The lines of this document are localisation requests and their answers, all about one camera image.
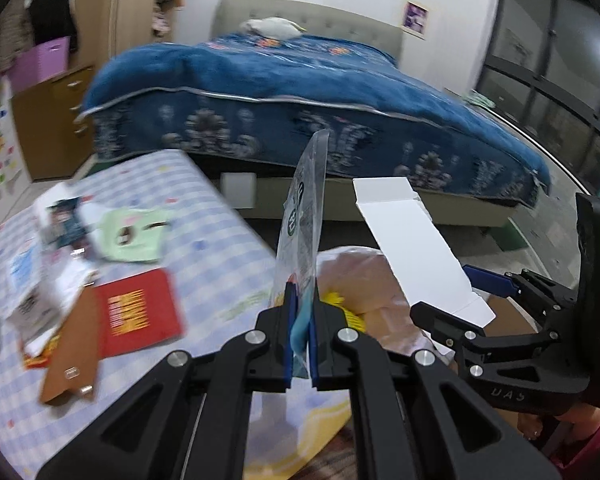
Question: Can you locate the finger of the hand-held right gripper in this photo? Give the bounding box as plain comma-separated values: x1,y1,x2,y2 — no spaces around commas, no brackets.
462,264,579,333
409,301,588,403

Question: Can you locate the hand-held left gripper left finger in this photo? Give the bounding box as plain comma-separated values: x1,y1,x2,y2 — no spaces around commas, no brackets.
35,282,298,480

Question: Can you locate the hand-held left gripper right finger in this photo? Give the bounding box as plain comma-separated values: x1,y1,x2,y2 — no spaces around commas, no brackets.
307,301,563,480

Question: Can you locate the pink trash bag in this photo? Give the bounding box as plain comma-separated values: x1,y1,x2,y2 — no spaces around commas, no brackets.
315,245,456,361

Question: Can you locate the white cardboard box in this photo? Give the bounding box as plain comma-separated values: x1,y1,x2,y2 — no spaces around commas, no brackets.
352,177,496,328

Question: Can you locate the clear plastic bag green print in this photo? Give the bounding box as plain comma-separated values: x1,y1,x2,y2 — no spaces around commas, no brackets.
272,130,331,381

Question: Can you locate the light green packet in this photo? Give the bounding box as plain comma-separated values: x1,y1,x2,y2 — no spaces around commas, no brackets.
92,206,173,264

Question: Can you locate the person's right hand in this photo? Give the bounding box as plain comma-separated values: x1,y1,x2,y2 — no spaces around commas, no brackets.
515,401,600,443

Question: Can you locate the green floor mat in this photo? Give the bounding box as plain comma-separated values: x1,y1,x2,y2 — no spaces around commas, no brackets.
497,220,528,252

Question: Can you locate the yellow wrapper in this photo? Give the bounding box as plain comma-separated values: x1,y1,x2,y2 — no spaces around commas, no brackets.
322,290,368,333

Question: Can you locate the blue checkered tablecloth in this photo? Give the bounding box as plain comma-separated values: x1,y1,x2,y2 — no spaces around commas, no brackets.
0,150,351,480

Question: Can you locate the white box under bed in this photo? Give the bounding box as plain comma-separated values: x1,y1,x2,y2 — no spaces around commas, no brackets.
221,171,257,209

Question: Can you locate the red booklet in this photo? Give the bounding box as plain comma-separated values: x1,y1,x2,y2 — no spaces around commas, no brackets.
94,269,188,360

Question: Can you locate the light green cloth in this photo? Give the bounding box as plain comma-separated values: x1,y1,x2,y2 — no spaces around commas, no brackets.
462,89,496,108

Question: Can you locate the dark framed window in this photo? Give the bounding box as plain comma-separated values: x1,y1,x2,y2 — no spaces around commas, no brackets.
477,0,600,196

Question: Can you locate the brown cardboard piece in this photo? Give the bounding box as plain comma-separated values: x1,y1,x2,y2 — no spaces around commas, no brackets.
40,285,103,405

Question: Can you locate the dark blue printed packet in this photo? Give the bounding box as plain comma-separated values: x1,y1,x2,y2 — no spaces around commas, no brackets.
42,199,88,250

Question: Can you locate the blue patterned blanket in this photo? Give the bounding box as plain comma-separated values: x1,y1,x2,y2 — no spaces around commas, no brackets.
77,32,551,208

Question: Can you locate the white paper packaging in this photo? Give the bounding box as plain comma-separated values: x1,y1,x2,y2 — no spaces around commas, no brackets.
5,245,101,356

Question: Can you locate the framed purple picture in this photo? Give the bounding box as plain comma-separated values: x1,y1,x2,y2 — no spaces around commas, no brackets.
402,0,429,37

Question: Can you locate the grey upholstered bed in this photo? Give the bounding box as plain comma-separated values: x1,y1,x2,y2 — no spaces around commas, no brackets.
87,0,551,228

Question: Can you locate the wooden dresser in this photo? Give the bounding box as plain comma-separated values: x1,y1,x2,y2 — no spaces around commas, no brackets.
11,64,98,181

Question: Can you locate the pink storage box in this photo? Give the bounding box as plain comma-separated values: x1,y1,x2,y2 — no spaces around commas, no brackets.
7,37,72,93

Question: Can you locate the wooden wardrobe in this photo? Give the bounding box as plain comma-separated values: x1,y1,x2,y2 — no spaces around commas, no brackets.
67,0,156,81

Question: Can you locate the black hanging clothing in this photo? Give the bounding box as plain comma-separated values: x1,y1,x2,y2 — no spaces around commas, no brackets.
25,0,88,53

